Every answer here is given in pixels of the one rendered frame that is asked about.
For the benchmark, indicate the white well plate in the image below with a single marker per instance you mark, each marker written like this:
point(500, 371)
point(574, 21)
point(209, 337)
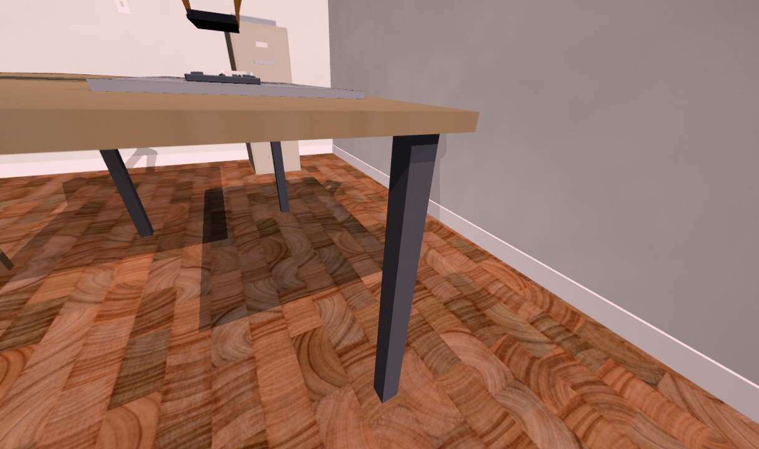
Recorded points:
point(230, 72)

